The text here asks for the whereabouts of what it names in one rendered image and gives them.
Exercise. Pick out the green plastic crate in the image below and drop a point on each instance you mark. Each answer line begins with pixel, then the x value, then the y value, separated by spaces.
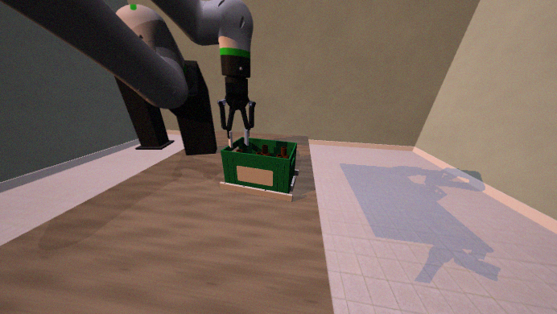
pixel 259 171

